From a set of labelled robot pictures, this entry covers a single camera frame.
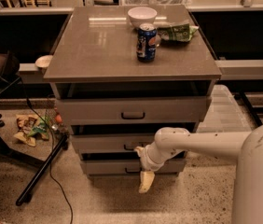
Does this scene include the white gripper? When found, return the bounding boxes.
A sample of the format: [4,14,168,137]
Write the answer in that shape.
[134,143,173,194]

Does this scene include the grey drawer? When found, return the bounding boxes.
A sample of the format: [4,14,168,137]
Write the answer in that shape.
[56,96,211,125]
[81,159,186,176]
[71,133,154,153]

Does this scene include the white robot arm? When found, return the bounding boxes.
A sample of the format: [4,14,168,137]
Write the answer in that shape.
[135,125,263,224]

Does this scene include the grey drawer cabinet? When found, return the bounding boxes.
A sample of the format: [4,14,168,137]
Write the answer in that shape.
[43,5,222,180]

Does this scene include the clear plastic storage bin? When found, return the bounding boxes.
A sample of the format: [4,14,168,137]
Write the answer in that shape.
[197,85,251,133]

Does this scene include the black table leg right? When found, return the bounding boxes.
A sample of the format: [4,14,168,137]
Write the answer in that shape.
[239,91,263,127]

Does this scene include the snack wrappers on floor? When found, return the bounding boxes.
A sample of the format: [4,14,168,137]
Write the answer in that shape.
[14,114,49,147]

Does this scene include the blue soda can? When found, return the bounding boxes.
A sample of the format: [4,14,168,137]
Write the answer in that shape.
[136,23,157,63]

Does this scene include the green chip bag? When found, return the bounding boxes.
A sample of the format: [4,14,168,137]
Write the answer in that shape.
[158,23,199,42]

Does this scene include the small white dish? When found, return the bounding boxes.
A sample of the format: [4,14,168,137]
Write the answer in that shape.
[35,55,53,69]

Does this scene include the white bowl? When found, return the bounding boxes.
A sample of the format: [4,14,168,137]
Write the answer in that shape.
[128,7,157,28]

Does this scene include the black power cable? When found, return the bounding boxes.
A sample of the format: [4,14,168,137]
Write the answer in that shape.
[19,77,75,224]

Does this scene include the small wire basket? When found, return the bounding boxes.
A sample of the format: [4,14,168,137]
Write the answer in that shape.
[45,94,68,139]

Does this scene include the black desk frame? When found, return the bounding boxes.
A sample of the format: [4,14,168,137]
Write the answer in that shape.
[0,75,68,206]

